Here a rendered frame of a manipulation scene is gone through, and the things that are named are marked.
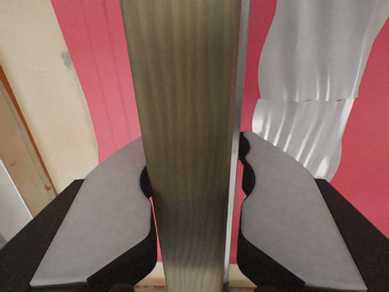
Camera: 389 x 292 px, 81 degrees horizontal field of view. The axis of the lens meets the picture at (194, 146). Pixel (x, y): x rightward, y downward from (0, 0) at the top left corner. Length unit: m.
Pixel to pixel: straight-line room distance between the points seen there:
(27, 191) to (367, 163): 0.28
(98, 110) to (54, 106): 0.03
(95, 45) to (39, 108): 0.07
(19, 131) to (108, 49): 0.10
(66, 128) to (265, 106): 0.16
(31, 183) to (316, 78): 0.24
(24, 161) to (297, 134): 0.22
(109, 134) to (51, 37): 0.08
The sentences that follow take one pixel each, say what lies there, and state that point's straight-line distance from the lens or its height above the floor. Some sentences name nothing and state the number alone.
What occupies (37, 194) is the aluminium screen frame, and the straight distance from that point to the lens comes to 0.24.
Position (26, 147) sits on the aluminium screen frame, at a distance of 0.23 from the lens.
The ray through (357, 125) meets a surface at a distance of 0.22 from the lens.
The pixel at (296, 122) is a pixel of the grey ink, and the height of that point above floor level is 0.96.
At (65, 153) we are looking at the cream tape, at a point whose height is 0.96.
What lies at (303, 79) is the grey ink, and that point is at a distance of 0.18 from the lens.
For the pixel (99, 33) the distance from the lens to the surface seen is 0.18.
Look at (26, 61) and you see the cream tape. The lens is 0.21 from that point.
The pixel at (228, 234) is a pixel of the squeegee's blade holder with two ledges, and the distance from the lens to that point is 0.20.
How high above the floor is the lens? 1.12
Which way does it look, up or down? 59 degrees down
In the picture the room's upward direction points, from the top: 176 degrees counter-clockwise
